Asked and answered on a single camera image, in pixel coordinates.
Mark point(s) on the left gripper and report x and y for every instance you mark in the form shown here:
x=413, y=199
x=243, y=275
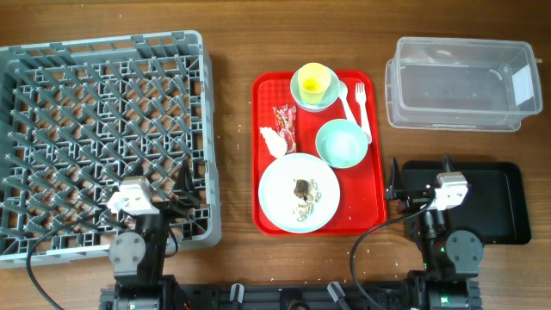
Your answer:
x=184, y=190

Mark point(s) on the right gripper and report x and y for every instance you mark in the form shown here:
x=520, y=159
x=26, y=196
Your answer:
x=396, y=188

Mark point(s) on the mint green bowl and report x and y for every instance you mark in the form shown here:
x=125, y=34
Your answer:
x=342, y=144

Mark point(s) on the light blue plate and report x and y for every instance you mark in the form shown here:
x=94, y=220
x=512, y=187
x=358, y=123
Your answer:
x=276, y=192

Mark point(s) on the white napkin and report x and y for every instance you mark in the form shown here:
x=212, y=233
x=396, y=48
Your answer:
x=277, y=146

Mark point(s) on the white plastic fork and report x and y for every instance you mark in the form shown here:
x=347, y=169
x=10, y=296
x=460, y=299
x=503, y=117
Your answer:
x=361, y=99

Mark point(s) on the white plastic spoon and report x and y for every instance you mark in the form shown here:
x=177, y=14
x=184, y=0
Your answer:
x=342, y=95

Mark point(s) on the light blue bowl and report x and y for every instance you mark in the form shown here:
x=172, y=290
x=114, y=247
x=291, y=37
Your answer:
x=330, y=96

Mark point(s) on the red snack wrapper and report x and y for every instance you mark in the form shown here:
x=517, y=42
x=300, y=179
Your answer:
x=285, y=121

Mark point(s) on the yellow plastic cup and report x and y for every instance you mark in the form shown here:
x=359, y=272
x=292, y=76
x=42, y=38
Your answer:
x=314, y=79

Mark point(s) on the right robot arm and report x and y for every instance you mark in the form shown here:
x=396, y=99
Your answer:
x=451, y=257

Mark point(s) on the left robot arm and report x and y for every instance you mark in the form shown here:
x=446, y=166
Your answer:
x=138, y=254

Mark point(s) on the grey dishwasher rack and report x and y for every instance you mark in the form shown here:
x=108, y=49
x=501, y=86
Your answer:
x=77, y=117

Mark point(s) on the black plastic tray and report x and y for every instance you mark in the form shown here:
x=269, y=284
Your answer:
x=495, y=206

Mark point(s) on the red plastic tray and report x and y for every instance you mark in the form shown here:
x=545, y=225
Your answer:
x=362, y=187

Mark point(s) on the clear plastic bin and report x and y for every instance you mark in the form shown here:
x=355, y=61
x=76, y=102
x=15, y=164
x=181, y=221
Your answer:
x=462, y=84

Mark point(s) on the food scraps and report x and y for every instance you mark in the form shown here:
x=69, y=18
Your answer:
x=307, y=194

